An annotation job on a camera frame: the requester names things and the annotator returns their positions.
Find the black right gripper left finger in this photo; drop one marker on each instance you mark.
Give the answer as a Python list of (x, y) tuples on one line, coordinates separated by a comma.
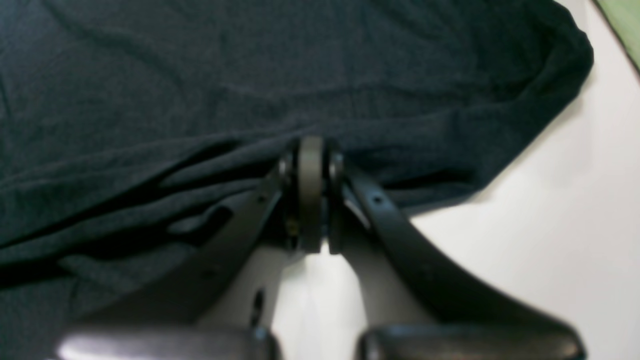
[(218, 304)]

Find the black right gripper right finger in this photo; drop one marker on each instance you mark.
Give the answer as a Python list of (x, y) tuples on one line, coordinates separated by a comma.
[(420, 304)]

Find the dark navy long-sleeve shirt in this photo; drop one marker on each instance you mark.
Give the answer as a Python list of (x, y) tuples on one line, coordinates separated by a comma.
[(126, 125)]

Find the pale green cloth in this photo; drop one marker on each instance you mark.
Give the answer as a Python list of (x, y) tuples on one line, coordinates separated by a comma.
[(623, 17)]

